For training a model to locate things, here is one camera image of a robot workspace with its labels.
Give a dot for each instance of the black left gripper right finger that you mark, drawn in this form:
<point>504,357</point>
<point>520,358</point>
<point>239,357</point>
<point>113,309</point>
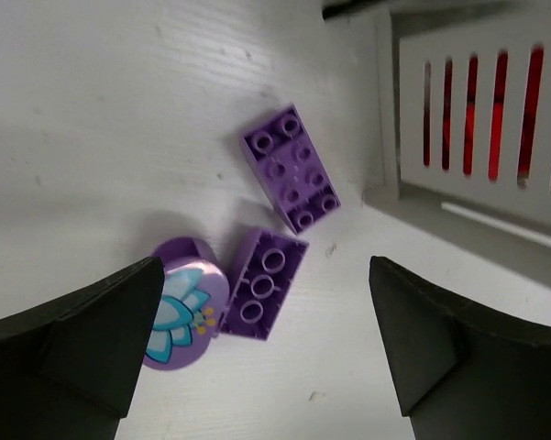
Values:
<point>460,369</point>

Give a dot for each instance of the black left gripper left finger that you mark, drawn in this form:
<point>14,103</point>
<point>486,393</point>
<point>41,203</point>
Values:
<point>69,367</point>

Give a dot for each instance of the purple round flower lego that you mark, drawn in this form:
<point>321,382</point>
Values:
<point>193,300</point>

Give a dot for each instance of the purple lego brick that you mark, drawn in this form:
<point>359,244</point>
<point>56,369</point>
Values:
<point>260,278</point>
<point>288,168</point>

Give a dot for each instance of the red lego block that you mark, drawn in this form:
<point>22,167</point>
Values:
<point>482,116</point>

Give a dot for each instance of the white two-slot container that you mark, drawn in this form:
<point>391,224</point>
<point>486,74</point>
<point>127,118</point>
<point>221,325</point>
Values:
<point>404,40</point>

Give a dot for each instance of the black two-slot container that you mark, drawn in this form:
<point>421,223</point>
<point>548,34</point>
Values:
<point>348,8</point>

